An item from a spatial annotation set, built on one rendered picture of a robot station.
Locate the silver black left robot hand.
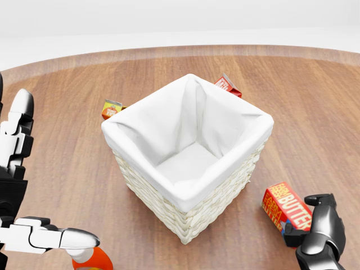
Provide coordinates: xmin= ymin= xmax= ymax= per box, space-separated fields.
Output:
xmin=0 ymin=72 xmax=101 ymax=270

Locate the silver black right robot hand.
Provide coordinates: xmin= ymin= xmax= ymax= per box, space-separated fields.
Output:
xmin=282 ymin=193 xmax=347 ymax=270

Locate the red butter box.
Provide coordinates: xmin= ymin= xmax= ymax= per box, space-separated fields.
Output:
xmin=261 ymin=184 xmax=313 ymax=233

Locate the white lined wicker basket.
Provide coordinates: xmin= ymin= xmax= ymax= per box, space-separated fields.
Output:
xmin=101 ymin=73 xmax=275 ymax=245

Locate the yellow orange juice carton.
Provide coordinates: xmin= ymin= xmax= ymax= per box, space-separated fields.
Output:
xmin=101 ymin=98 xmax=128 ymax=121

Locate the orange bottle with white cap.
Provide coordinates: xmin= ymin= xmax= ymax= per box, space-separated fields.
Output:
xmin=66 ymin=247 xmax=114 ymax=270

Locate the red milk carton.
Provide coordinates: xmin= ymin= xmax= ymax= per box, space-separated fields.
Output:
xmin=214 ymin=73 xmax=242 ymax=98

